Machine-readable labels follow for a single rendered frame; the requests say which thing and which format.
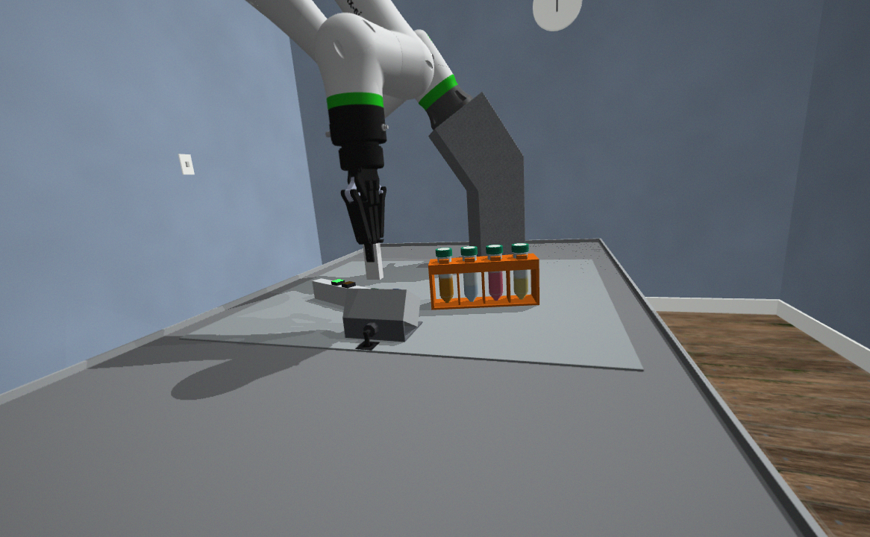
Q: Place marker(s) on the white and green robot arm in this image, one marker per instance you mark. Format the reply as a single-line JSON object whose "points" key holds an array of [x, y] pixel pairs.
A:
{"points": [[358, 61]]}

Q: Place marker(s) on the orange tube rack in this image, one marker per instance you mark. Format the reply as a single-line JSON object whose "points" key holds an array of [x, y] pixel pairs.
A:
{"points": [[482, 264]]}

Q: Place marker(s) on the light grey bench mat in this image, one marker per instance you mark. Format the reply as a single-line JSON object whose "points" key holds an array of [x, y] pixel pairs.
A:
{"points": [[575, 323]]}

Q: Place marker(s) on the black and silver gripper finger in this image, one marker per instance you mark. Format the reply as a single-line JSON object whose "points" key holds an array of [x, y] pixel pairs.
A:
{"points": [[379, 192], [362, 221]]}

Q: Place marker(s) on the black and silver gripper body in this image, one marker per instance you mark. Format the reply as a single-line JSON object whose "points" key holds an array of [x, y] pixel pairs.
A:
{"points": [[362, 163]]}

